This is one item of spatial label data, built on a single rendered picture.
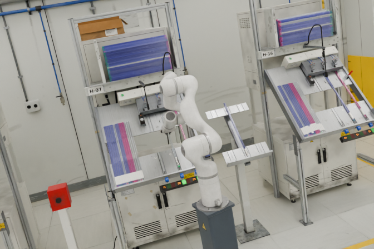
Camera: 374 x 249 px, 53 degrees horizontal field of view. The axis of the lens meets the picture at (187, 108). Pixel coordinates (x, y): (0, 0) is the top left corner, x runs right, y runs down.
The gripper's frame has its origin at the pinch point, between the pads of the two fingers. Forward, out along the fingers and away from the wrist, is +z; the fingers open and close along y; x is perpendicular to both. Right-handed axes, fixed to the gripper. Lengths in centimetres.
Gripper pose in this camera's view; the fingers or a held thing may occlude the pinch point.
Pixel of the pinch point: (167, 132)
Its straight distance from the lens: 284.9
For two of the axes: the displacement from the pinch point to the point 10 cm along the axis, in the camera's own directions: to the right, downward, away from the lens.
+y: -9.5, 2.2, -2.0
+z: -1.0, 4.1, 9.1
